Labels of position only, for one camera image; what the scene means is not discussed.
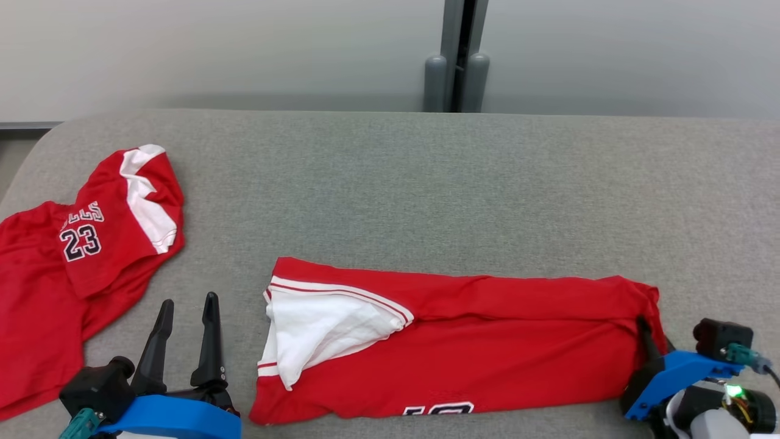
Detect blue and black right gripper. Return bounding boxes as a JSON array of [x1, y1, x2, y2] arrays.
[[620, 315, 745, 423]]

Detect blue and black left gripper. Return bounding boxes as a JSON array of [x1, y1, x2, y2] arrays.
[[97, 292, 243, 439]]

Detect red shorts with white trim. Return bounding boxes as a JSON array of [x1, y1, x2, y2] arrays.
[[249, 256, 671, 426]]

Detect red jersey number 23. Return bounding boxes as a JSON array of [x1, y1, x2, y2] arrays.
[[0, 144, 185, 421]]

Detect right black cable with teal plug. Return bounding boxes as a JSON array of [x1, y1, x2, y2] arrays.
[[725, 343, 780, 388]]

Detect black cable with teal plug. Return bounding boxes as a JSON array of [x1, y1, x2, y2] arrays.
[[59, 407, 104, 439], [725, 343, 780, 388]]

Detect left black cable with teal plug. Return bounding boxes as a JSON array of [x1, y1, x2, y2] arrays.
[[59, 407, 104, 439]]

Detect grey cylindrical post foot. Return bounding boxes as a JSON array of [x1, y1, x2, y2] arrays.
[[424, 55, 449, 113], [461, 53, 490, 113]]

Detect grey wall post with dark gap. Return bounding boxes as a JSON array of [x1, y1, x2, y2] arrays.
[[440, 0, 489, 113]]

